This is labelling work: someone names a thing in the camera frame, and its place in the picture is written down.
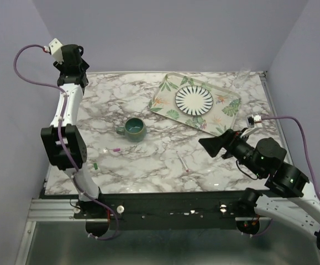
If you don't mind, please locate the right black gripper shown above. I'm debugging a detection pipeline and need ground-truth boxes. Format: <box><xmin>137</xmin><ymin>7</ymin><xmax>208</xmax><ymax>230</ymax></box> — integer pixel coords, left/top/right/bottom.
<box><xmin>198</xmin><ymin>127</ymin><xmax>264</xmax><ymax>177</ymax></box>

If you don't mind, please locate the white pen pink tip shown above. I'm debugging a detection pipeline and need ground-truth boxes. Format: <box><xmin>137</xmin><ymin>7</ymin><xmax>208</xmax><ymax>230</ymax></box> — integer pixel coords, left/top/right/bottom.
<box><xmin>176</xmin><ymin>151</ymin><xmax>189</xmax><ymax>172</ymax></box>

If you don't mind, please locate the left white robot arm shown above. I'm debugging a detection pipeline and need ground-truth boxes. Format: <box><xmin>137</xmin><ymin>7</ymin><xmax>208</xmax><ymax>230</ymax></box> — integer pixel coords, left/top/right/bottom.
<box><xmin>40</xmin><ymin>39</ymin><xmax>109</xmax><ymax>218</ymax></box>

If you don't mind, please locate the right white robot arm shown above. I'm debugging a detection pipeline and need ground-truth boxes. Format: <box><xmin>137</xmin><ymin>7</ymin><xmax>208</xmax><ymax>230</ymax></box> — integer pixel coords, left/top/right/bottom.
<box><xmin>198</xmin><ymin>129</ymin><xmax>320</xmax><ymax>250</ymax></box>

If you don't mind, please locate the floral leaf tray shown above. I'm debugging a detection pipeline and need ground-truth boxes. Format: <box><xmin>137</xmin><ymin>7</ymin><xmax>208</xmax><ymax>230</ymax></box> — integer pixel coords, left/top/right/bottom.
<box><xmin>149</xmin><ymin>72</ymin><xmax>242</xmax><ymax>136</ymax></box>

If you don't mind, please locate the striped blue white plate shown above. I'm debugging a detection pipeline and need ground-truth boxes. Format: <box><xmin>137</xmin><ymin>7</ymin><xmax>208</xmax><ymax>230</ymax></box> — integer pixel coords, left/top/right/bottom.
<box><xmin>175</xmin><ymin>85</ymin><xmax>213</xmax><ymax>116</ymax></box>

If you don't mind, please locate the clear glass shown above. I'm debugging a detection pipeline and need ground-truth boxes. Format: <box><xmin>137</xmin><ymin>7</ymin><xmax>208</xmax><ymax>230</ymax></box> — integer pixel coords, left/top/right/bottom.
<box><xmin>233</xmin><ymin>63</ymin><xmax>252</xmax><ymax>88</ymax></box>

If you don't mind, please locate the green ceramic mug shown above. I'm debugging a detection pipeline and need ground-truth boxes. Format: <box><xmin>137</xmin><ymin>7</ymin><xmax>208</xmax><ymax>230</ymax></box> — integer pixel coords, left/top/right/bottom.
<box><xmin>116</xmin><ymin>118</ymin><xmax>147</xmax><ymax>142</ymax></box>

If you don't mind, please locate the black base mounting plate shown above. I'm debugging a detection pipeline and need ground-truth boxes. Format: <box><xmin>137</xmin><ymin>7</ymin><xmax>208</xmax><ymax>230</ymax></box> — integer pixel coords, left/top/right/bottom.
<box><xmin>74</xmin><ymin>191</ymin><xmax>258</xmax><ymax>231</ymax></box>

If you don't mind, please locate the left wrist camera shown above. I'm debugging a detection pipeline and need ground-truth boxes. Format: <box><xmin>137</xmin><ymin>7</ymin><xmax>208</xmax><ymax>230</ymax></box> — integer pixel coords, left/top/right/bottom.
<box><xmin>49</xmin><ymin>38</ymin><xmax>63</xmax><ymax>63</ymax></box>

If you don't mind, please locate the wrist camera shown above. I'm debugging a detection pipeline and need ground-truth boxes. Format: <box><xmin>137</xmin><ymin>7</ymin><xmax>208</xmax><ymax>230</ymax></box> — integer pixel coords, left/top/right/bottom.
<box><xmin>246</xmin><ymin>114</ymin><xmax>262</xmax><ymax>129</ymax></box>
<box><xmin>49</xmin><ymin>38</ymin><xmax>63</xmax><ymax>63</ymax></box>

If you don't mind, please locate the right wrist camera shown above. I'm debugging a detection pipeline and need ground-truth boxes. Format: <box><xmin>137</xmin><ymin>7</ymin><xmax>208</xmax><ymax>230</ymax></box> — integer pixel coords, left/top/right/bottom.
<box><xmin>246</xmin><ymin>114</ymin><xmax>262</xmax><ymax>129</ymax></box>

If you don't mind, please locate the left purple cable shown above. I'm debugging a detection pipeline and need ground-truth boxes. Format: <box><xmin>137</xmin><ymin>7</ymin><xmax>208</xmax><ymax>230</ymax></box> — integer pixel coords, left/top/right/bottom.
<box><xmin>13</xmin><ymin>44</ymin><xmax>86</xmax><ymax>194</ymax></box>

